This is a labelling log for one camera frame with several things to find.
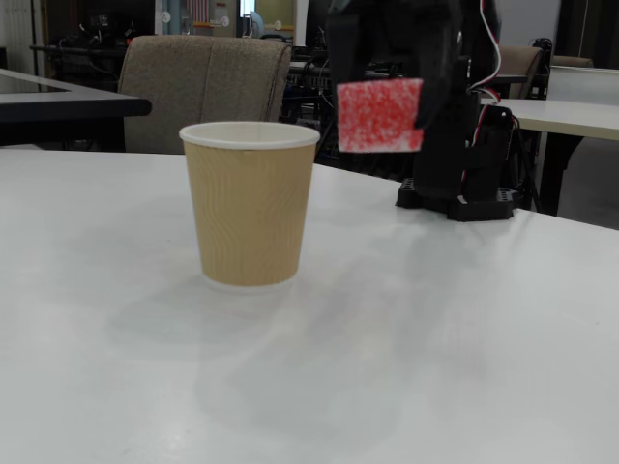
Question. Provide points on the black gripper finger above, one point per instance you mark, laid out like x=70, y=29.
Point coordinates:
x=344, y=48
x=437, y=58

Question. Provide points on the red foam cube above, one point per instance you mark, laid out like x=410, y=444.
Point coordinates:
x=379, y=116

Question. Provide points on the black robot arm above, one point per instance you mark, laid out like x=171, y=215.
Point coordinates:
x=445, y=159

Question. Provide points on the tan paper cup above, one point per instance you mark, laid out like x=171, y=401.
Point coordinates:
x=249, y=212

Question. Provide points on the green notice board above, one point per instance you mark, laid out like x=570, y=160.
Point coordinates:
x=273, y=12

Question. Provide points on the beige padded chair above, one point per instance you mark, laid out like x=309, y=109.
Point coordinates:
x=517, y=63

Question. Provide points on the light blue round object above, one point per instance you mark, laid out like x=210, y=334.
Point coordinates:
x=256, y=21

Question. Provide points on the brown fabric chair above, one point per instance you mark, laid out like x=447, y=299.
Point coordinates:
x=203, y=82

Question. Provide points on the white desk panel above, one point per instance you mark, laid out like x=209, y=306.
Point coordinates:
x=585, y=82

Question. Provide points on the black cluttered workbench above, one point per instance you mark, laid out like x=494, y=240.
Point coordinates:
x=72, y=53

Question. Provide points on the black-edged table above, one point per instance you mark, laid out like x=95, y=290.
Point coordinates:
x=72, y=104

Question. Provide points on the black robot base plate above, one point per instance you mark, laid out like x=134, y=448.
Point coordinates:
x=479, y=209

